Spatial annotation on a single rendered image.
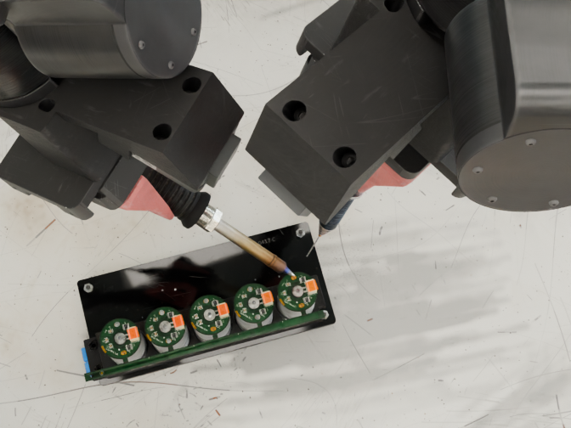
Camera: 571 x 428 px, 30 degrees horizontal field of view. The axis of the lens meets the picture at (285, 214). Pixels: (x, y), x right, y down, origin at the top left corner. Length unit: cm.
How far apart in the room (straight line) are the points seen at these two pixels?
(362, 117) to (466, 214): 36
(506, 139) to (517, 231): 41
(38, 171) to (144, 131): 11
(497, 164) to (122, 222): 42
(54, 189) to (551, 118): 29
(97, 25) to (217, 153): 9
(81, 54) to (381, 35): 13
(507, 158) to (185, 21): 17
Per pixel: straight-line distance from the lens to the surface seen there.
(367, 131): 39
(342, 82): 40
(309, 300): 66
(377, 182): 51
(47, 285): 74
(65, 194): 55
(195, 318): 66
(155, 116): 47
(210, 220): 64
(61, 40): 46
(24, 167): 57
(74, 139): 52
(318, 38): 47
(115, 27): 44
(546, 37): 35
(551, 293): 75
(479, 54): 37
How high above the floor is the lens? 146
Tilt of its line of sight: 75 degrees down
